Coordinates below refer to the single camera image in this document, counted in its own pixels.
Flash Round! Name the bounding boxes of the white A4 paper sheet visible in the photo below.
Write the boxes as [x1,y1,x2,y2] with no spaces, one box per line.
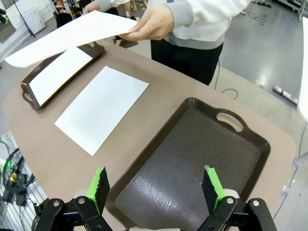
[28,47,94,107]
[54,65,150,156]
[4,9,139,69]

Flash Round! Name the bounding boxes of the white grey zip hoodie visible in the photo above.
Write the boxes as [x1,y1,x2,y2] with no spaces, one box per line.
[166,0,252,50]

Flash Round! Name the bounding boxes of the person's right hand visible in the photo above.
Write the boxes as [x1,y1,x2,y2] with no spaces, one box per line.
[81,0,103,15]

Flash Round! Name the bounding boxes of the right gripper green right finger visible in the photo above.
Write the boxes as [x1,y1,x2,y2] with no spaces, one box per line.
[197,165,277,231]

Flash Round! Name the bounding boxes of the person's left forearm white sleeve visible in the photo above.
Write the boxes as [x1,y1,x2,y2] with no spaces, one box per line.
[163,0,231,34]

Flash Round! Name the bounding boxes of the black trousers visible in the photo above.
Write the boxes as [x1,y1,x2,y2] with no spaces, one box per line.
[150,38,224,86]

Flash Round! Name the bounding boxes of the white table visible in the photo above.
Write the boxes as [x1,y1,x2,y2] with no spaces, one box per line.
[296,16,308,121]

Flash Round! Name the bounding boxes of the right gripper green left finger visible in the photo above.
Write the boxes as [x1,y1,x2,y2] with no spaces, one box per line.
[36,165,111,231]

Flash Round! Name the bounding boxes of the brown plastic serving tray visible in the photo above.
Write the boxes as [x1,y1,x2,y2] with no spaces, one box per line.
[105,97,271,229]
[20,41,106,111]

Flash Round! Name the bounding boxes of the white floor cabinet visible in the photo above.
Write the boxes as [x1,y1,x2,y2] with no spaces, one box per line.
[24,7,46,36]

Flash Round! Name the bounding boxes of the white power strip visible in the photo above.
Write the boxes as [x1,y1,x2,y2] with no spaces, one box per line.
[273,85,299,104]

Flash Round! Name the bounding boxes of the small black box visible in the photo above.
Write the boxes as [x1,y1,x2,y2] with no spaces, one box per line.
[14,192,27,206]

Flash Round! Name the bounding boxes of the person's left hand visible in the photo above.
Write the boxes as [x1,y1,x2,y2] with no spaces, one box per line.
[115,4,174,41]

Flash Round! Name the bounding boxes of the black coiled cable bundle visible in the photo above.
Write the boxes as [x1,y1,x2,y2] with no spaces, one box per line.
[0,139,37,210]

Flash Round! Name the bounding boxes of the white slotted panel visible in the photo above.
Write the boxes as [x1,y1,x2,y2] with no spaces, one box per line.
[0,129,50,231]

